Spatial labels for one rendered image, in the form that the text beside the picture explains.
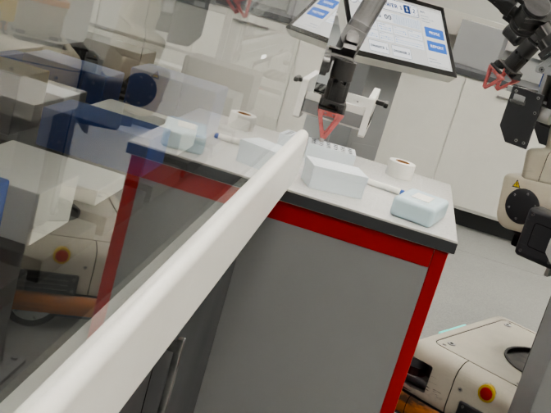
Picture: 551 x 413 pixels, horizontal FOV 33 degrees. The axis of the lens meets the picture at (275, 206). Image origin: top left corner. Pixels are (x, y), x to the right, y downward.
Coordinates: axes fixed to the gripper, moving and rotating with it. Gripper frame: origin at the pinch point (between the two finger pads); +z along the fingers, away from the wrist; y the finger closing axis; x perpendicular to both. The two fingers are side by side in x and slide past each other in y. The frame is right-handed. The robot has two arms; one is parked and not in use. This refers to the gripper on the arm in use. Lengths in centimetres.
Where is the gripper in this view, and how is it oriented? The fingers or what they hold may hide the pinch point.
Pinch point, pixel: (323, 133)
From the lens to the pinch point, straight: 238.2
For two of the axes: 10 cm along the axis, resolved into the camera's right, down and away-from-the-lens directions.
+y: -0.5, 2.4, -9.7
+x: 9.6, 2.8, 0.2
